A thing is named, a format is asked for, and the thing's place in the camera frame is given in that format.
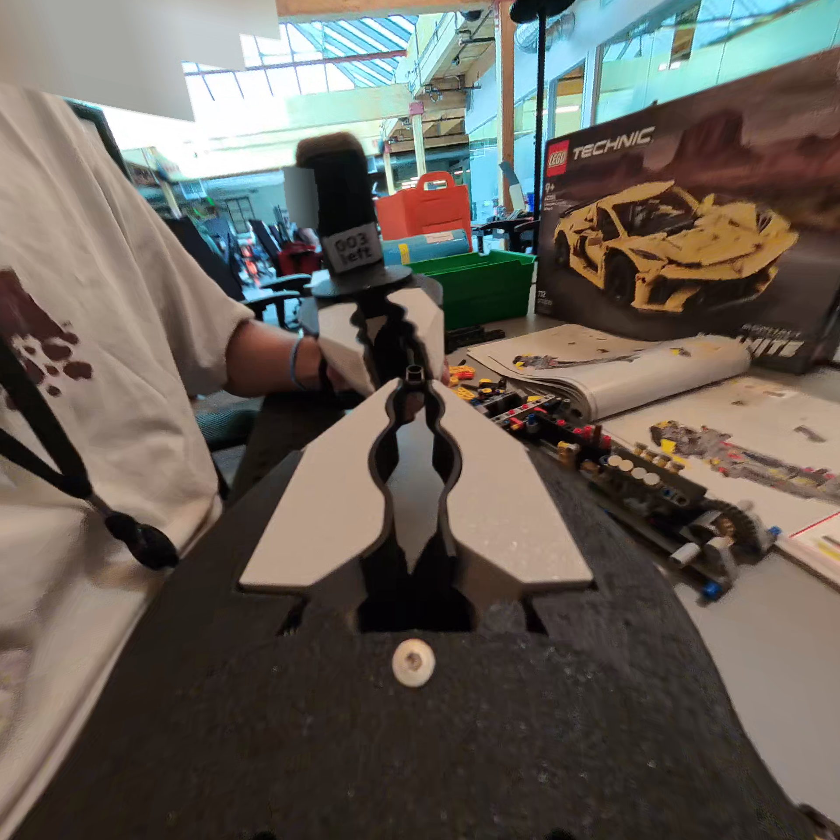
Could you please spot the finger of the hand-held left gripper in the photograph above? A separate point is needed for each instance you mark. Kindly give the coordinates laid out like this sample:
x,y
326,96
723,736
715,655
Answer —
x,y
344,341
426,328

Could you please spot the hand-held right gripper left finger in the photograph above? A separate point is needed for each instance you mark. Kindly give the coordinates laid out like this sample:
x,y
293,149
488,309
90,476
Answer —
x,y
308,525

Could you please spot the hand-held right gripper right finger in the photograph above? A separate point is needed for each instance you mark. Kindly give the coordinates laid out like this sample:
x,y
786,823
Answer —
x,y
518,525

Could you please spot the lego car chassis model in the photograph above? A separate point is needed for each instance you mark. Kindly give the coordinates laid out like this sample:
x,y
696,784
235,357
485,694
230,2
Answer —
x,y
643,485

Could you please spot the lego instruction booklet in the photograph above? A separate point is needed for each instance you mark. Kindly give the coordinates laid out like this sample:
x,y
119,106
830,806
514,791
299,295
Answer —
x,y
656,387

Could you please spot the person's left forearm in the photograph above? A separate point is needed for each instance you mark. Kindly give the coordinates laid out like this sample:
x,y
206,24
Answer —
x,y
262,361

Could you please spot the black perforated lego plate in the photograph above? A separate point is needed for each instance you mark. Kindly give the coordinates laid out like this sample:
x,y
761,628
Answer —
x,y
472,341

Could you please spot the pile of yellow lego pieces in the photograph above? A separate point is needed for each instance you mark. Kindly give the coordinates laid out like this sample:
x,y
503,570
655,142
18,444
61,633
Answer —
x,y
463,374

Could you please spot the black lego set box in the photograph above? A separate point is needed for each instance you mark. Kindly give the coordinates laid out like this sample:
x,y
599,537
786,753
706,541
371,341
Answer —
x,y
722,315

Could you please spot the person's left hand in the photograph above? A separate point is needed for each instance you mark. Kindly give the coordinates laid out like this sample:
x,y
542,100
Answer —
x,y
338,382

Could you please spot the blue wristband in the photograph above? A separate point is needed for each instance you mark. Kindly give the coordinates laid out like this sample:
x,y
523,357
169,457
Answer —
x,y
295,361

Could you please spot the green plastic bin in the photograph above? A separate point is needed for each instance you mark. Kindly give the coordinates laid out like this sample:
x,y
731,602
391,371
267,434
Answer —
x,y
472,289

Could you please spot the blue wrapped bundle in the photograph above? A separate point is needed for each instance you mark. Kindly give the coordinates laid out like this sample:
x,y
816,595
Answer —
x,y
433,248

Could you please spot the orange plastic carrier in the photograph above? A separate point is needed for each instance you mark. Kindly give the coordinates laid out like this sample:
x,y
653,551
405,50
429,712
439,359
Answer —
x,y
426,210

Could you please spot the black perforated chair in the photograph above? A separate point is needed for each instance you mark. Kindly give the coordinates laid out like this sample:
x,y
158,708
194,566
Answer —
x,y
289,433

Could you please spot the black office chair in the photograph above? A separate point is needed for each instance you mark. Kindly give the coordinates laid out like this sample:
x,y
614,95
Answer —
x,y
210,256

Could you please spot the black white marker board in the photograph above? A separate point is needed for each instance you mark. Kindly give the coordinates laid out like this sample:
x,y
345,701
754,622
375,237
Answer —
x,y
105,131

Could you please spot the wooden support post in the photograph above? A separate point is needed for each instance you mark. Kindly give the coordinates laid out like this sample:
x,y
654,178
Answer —
x,y
505,98

